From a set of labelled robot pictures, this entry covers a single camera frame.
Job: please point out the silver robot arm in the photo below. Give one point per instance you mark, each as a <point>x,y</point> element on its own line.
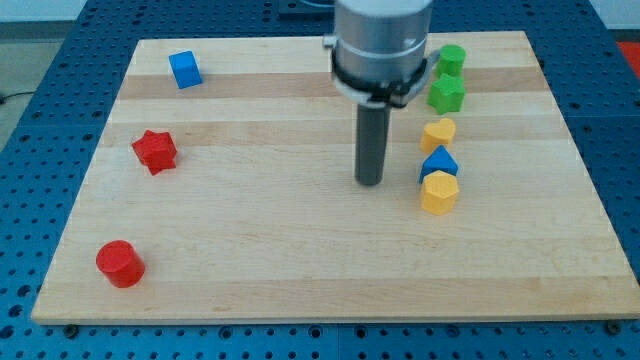
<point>380,40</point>

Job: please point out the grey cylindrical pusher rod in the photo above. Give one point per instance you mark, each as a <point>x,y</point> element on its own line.
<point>371,141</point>

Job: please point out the wooden board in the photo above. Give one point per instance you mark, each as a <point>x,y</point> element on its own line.
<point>262,221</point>

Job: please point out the yellow hexagon block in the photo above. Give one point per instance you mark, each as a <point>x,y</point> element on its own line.
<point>439,192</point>

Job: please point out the blue triangle block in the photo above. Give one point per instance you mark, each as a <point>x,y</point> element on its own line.
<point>439,160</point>

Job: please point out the yellow heart block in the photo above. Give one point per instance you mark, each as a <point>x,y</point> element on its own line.
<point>438,133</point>

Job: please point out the green star block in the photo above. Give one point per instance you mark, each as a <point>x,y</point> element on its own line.
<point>447,94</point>

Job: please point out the red star block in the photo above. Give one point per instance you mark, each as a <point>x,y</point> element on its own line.
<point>156,151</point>

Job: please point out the blue cube block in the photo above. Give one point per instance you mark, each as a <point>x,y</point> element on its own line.
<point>185,69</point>

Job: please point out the green cylinder block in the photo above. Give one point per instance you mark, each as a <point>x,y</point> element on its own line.
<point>451,61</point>

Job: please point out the red cylinder block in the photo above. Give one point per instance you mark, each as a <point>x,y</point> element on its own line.
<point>119,262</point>

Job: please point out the black and grey mounting bracket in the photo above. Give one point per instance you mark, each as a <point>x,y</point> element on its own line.
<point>379,94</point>

